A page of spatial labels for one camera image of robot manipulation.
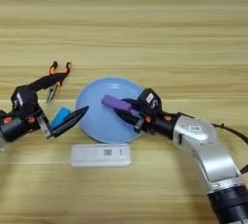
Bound left gripper small black box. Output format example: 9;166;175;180
10;84;40;117

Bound white rectangular device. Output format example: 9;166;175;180
70;143;132;169

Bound light blue round plate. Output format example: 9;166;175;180
75;77;153;144

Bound right gripper small black box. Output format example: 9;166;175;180
137;87;163;117

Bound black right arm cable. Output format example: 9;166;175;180
211;122;248;175

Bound orange black needle-nose pliers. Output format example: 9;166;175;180
46;60;73;105

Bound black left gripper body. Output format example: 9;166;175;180
0;110;54;144

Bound gripper small black box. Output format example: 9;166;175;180
137;87;163;117
10;84;40;117

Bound purple rectangular block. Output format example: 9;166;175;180
101;94;134;112

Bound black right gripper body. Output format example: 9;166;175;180
134;112;180;139

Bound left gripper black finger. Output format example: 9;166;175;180
28;72;70;92
51;106;90;139

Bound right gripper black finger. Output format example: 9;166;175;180
120;97;141;111
113;108;144;128

